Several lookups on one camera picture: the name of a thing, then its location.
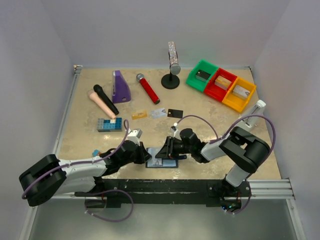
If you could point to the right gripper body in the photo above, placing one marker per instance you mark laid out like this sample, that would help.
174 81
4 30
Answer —
169 146

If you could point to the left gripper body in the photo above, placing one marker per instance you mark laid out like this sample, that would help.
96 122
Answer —
141 153

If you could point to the blue leather card holder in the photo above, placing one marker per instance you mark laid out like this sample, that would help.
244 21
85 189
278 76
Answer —
162 163

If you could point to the black VIP card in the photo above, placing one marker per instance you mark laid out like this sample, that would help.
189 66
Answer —
175 113

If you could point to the silver white credit card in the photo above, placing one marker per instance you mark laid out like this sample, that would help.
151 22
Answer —
157 113

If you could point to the gold VIP card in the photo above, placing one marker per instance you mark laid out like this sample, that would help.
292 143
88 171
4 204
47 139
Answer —
139 114

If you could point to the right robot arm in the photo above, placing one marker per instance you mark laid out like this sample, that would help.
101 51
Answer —
246 150

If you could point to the dark card in green bin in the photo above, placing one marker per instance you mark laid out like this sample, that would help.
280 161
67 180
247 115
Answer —
202 75

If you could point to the tan card in red bin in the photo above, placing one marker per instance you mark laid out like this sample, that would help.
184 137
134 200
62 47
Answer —
222 82

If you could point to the white card in yellow bin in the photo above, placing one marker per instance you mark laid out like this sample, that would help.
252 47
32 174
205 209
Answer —
241 92

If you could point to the orange blue toy brick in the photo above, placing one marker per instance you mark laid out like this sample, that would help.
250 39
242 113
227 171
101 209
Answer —
96 153

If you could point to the blue grey brick block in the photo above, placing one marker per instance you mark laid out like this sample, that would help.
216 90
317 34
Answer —
109 125

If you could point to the purple metronome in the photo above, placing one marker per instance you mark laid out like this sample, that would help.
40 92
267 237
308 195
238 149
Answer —
120 92

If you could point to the black microphone stand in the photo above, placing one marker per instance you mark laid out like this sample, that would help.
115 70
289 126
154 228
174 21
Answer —
170 81

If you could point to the red microphone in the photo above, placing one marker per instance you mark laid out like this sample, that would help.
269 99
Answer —
148 89

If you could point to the pink microphone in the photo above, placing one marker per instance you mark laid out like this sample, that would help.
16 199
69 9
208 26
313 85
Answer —
98 101

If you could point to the green storage bin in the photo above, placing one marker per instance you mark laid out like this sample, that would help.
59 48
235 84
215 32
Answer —
205 66

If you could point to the black microphone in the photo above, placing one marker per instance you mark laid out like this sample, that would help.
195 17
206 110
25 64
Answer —
100 92

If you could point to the glitter microphone on stand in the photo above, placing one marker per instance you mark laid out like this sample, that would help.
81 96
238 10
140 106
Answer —
173 58

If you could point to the red storage bin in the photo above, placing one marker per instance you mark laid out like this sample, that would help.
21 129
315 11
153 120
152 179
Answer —
214 91

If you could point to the yellow storage bin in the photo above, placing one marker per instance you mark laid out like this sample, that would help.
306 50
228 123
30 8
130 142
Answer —
234 102

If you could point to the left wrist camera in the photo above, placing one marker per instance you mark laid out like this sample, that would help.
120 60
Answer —
134 136

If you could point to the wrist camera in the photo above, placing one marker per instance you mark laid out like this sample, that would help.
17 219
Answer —
134 136
174 130

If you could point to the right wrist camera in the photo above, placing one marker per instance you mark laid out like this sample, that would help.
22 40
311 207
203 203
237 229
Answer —
174 130

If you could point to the aluminium left frame rail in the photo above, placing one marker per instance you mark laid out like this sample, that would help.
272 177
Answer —
65 117

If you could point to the aluminium frame rail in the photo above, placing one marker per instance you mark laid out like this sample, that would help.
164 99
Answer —
260 189
65 117

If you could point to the aluminium front frame rail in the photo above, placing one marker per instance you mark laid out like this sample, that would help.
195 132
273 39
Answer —
260 189

